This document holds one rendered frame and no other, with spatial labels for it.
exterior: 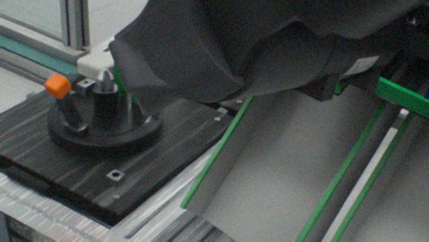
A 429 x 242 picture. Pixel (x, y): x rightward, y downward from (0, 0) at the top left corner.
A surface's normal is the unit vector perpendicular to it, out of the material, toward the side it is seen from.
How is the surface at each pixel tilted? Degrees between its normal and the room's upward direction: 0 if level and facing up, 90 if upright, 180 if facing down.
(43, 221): 0
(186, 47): 83
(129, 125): 0
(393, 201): 45
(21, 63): 90
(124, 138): 0
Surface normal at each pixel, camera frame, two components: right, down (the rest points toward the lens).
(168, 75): -0.44, 0.44
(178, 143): 0.11, -0.82
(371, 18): 0.16, 0.92
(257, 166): -0.37, -0.32
